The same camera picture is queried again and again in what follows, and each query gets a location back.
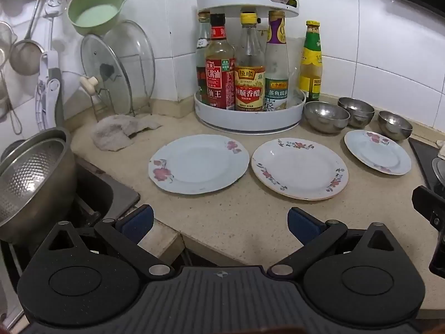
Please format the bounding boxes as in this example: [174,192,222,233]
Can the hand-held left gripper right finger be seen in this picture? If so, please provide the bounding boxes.
[266,207,400,279]

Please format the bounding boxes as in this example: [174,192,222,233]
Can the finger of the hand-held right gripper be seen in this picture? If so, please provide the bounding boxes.
[412,185,445,231]

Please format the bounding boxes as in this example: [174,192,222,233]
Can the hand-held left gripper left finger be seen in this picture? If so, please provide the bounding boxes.
[42,205,175,281]

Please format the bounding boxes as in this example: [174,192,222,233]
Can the cream-rimmed floral plate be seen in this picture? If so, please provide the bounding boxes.
[251,138,349,201]

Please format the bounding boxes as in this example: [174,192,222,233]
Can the small white floral plate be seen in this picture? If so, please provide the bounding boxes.
[344,129,412,175]

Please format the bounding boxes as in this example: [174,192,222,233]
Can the large white pink-flower plate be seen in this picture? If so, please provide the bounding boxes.
[148,134,250,195]

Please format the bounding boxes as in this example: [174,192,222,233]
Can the large steel bowl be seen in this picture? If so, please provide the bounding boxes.
[303,101,350,134]

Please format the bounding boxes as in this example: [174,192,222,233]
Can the steel sink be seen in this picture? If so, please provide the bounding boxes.
[0,156,141,279]

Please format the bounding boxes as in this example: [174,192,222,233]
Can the black glass stove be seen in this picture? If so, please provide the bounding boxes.
[408,136,445,199]

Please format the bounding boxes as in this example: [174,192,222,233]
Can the steel basin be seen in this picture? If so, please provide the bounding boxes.
[0,127,79,243]

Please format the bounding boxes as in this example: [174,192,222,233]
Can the grey dishcloth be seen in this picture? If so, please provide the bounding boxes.
[92,113,164,152]

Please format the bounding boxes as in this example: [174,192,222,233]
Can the steel colander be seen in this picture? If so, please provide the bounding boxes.
[0,137,75,223]

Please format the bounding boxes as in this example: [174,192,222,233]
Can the white two-tier turntable rack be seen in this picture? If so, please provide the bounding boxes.
[194,0,306,136]

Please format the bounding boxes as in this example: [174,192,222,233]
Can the cream knob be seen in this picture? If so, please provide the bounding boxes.
[79,75,100,95]

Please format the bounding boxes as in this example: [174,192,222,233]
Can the purple-label sauce bottle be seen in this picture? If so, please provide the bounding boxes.
[265,10,290,112]

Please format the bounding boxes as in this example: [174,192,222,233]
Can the yellow-label vinegar bottle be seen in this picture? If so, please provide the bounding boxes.
[234,13,266,112]

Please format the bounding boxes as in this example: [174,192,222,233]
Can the green and yellow-label bottle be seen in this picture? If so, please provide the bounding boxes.
[300,20,323,102]

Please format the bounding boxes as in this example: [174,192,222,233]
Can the white can opener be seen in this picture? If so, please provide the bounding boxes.
[35,50,61,131]

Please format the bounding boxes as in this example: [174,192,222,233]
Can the glass lid with black knob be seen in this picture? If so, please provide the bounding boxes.
[81,34,131,115]

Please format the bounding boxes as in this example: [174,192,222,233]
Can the large glass pot lid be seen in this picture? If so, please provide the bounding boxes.
[104,20,156,115]

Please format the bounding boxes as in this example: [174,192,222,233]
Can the red-label soy sauce bottle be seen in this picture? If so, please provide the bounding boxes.
[204,13,236,111]

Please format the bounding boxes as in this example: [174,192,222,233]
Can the clear bottle with red cap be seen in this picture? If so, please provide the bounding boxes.
[196,11,212,103]

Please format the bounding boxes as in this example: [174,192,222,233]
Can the metal mesh strainer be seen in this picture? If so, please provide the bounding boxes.
[9,0,47,76]

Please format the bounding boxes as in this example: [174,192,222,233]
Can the green saucepan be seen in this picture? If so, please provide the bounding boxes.
[67,0,123,37]

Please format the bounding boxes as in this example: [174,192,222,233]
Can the wire lid rack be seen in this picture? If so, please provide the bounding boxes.
[91,54,154,121]

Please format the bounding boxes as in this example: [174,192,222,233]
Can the grey utensil handle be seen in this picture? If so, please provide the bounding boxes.
[49,68,65,128]

